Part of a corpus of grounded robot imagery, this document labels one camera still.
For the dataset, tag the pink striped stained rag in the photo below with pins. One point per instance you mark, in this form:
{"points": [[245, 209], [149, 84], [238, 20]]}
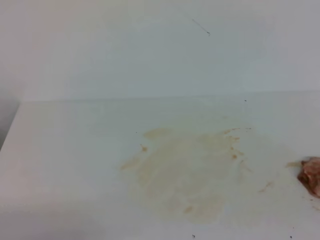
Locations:
{"points": [[309, 176]]}

